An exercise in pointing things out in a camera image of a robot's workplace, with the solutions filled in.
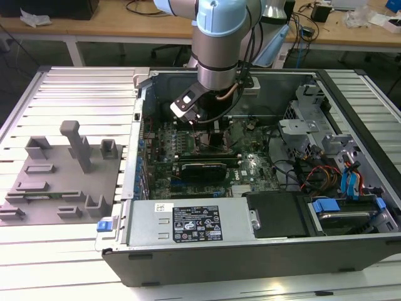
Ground white crumpled plastic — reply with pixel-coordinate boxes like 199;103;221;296
19;8;53;28

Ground metal socket cover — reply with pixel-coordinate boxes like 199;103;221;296
221;127;236;150

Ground RAM stick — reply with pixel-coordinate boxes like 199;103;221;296
174;156;244;168

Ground grey parts rack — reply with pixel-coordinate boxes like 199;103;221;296
0;120;125;225

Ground blue case latch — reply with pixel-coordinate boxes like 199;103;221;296
96;219;114;233

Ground blue flat data cable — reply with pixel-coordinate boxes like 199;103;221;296
340;159;366;200

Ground CPU socket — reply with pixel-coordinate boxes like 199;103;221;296
193;129;235;155

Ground grey power supply unit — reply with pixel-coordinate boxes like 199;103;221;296
125;199;257;249

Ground black graphics card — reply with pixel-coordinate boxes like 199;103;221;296
179;161;229;182

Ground green motherboard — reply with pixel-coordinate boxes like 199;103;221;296
140;116;284;201

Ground black plastic cover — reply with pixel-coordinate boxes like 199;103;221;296
243;191;314;240

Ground blue network cable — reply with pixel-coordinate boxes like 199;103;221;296
297;28;306;68

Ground large black box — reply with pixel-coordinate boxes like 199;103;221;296
0;0;100;20

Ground grey metal drive cage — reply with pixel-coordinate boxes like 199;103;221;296
277;83;335;164

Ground hard disk blue carrier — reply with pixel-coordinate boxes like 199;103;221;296
308;196;388;236

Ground silver chipset heatsink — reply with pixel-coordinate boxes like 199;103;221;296
231;184;253;198

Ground wooden desk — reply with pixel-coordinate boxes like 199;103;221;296
0;0;401;67

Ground clear plastic bag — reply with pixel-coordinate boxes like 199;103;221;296
341;5;375;29

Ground black office chair base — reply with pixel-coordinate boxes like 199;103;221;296
151;40;192;68

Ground black PC case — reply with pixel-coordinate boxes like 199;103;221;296
95;67;401;288

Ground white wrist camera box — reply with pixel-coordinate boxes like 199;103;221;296
170;83;204;126
242;77;261;98

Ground small black box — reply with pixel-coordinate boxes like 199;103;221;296
310;3;333;23

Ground red yellow power wires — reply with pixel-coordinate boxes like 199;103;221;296
299;162;343;193

